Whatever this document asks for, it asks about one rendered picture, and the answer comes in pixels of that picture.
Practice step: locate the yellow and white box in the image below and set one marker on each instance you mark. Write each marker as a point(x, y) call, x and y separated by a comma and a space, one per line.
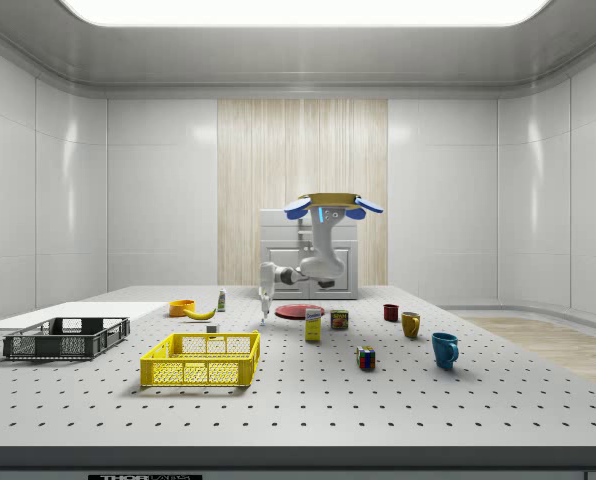
point(314, 327)

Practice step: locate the white cabinet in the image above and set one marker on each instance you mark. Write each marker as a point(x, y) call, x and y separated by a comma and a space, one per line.
point(278, 235)

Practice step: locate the blue mug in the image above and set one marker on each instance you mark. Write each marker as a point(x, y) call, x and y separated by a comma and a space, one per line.
point(443, 350)

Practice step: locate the small white bottle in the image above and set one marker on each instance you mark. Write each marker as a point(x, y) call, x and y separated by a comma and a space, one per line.
point(222, 301)

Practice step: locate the puzzle cube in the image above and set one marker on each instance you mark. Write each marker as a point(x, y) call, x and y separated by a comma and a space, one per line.
point(366, 358)

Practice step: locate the red mug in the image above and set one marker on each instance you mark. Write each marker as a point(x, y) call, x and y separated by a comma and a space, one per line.
point(390, 312)

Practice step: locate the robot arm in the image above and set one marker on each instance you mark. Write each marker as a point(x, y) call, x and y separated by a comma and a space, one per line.
point(323, 250)

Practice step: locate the dark grey basket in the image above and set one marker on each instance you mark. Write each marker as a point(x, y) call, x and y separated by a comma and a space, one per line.
point(95, 341)

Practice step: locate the red plate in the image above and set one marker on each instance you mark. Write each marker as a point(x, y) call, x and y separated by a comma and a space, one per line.
point(293, 312)

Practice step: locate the yellow bowl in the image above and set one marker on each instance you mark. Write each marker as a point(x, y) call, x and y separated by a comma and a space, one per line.
point(178, 311)

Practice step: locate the flat-sided can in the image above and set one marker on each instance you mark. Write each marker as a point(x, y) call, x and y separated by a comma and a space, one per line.
point(339, 320)

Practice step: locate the grey cube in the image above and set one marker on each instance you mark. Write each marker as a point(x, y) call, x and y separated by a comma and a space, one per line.
point(212, 329)

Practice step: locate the yellow basket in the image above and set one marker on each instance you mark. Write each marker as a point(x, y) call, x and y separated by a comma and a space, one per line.
point(198, 360)

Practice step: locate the banana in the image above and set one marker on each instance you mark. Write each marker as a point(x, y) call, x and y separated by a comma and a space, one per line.
point(200, 315)

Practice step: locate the yellow mug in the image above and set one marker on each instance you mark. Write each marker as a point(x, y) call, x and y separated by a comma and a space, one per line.
point(409, 325)

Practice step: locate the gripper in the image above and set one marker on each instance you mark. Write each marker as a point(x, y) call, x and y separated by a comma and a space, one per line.
point(265, 305)

